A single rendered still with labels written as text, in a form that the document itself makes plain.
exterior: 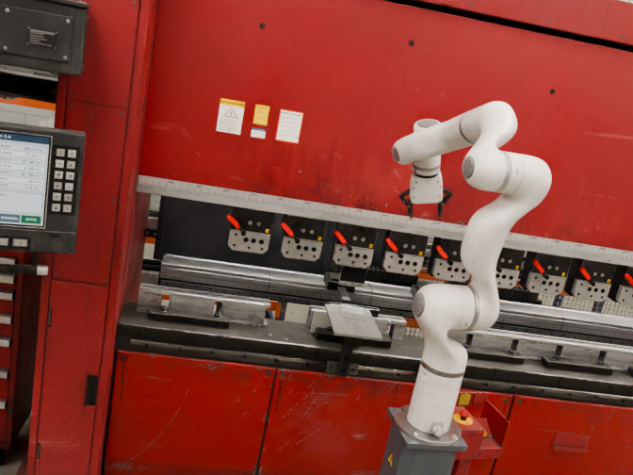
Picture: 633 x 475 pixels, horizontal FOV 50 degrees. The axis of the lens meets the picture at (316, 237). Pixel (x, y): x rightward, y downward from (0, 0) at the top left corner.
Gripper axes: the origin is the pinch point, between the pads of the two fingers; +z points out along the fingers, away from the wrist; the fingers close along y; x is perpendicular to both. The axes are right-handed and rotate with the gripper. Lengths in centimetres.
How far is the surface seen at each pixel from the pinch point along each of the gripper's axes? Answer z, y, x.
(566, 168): 10, 59, 43
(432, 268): 43, 7, 27
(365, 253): 32.3, -18.5, 24.3
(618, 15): -42, 75, 59
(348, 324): 49, -26, 3
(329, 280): 57, -34, 40
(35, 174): -32, -111, -21
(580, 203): 24, 66, 40
